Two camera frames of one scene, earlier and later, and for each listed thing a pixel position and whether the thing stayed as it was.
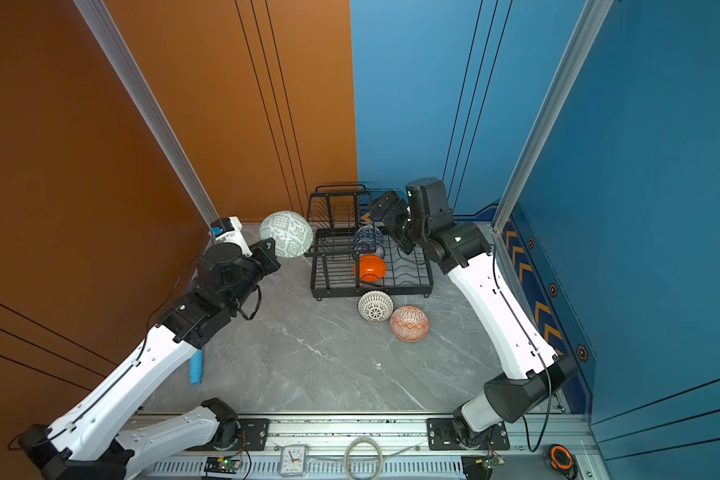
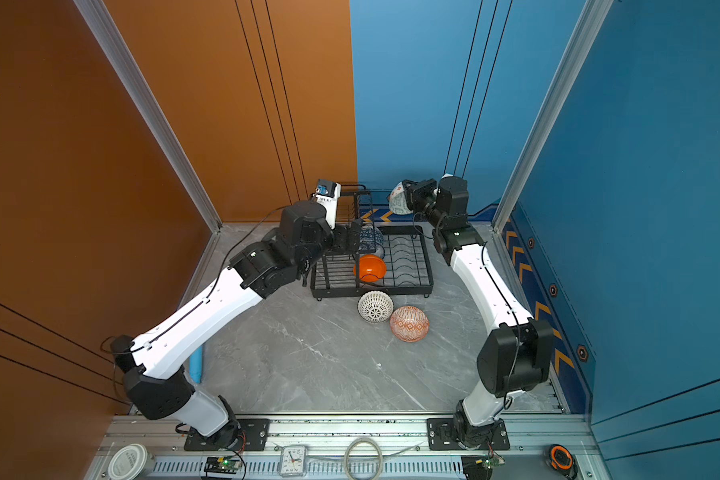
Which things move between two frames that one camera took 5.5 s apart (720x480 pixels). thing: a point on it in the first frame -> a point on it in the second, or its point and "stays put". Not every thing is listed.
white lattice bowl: (375, 307) stays put
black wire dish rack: (353, 251) stays put
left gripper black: (266, 255) -> (352, 242)
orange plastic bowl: (371, 268) stays put
